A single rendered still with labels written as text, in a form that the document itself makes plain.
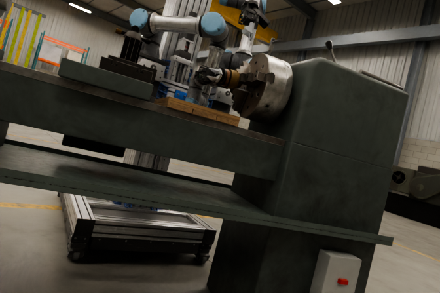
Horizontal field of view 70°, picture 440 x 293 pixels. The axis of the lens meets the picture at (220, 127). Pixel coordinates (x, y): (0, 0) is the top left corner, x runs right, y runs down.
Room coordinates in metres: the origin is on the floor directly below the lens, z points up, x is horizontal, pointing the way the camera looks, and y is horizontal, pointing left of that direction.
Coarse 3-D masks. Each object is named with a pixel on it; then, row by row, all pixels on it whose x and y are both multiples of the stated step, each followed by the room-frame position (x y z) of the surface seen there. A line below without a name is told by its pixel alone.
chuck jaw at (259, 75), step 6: (258, 72) 1.34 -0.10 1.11; (240, 78) 1.40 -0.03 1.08; (246, 78) 1.39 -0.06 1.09; (252, 78) 1.38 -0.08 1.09; (258, 78) 1.34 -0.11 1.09; (264, 78) 1.35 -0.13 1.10; (270, 78) 1.34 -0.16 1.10; (246, 84) 1.42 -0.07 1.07; (252, 84) 1.40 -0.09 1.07; (258, 84) 1.39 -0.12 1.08
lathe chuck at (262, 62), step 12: (252, 60) 1.53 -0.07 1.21; (264, 60) 1.41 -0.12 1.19; (276, 60) 1.40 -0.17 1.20; (252, 72) 1.50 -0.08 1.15; (264, 72) 1.38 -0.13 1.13; (276, 72) 1.35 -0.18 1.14; (264, 84) 1.35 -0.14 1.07; (276, 84) 1.35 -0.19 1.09; (252, 96) 1.44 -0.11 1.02; (264, 96) 1.34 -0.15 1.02; (276, 96) 1.36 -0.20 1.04; (252, 108) 1.40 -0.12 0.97; (264, 108) 1.38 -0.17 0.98; (252, 120) 1.49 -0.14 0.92; (264, 120) 1.45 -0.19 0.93
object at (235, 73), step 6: (222, 72) 1.43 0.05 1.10; (228, 72) 1.40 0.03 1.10; (234, 72) 1.41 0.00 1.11; (222, 78) 1.45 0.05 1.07; (228, 78) 1.39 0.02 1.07; (234, 78) 1.40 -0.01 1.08; (222, 84) 1.41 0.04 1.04; (228, 84) 1.42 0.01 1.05; (234, 84) 1.41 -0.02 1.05; (240, 84) 1.43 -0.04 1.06
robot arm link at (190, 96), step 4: (192, 88) 1.63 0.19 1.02; (196, 88) 1.63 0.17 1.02; (200, 88) 1.64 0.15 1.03; (188, 92) 1.64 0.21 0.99; (192, 92) 1.63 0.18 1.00; (196, 92) 1.63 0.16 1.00; (200, 92) 1.64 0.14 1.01; (188, 96) 1.64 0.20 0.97; (192, 96) 1.63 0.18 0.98; (196, 96) 1.63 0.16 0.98; (200, 96) 1.65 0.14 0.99; (188, 100) 1.63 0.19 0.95; (192, 100) 1.63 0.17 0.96; (196, 100) 1.63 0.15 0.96; (200, 100) 1.67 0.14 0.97; (200, 104) 1.70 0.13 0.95
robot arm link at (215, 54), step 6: (228, 36) 1.72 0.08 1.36; (210, 42) 1.76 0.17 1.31; (222, 42) 1.73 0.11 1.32; (210, 48) 1.76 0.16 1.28; (216, 48) 1.74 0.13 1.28; (222, 48) 1.74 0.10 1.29; (210, 54) 1.75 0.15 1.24; (216, 54) 1.75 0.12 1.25; (210, 60) 1.75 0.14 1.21; (216, 60) 1.75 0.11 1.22; (210, 66) 1.75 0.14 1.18; (216, 66) 1.76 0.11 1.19; (204, 90) 1.75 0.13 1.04; (210, 90) 1.78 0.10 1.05; (204, 96) 1.75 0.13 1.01; (204, 102) 1.74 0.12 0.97
